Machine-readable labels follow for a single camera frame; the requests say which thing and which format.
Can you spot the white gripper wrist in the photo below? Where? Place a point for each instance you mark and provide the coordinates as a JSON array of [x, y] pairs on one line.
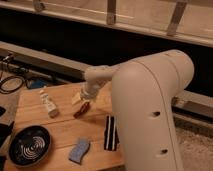
[[88, 91]]

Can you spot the dark red pepper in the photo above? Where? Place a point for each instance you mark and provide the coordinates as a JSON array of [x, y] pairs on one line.
[[83, 109]]

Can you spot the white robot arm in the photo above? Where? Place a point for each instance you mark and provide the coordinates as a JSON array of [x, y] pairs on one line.
[[142, 90]]

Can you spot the white tube bottle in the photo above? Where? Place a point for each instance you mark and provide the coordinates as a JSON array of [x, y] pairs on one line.
[[50, 106]]

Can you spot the blue object on floor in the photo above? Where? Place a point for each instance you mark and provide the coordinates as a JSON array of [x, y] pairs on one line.
[[37, 84]]

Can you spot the blue sponge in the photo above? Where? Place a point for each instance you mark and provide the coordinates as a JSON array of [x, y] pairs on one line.
[[80, 149]]

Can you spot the black white striped cloth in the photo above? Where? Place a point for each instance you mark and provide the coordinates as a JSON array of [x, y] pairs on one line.
[[110, 135]]

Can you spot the black bowl with spiral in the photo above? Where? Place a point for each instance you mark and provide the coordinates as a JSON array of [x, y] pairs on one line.
[[29, 146]]

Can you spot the black object at left edge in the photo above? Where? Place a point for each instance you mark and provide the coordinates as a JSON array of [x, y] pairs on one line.
[[5, 130]]

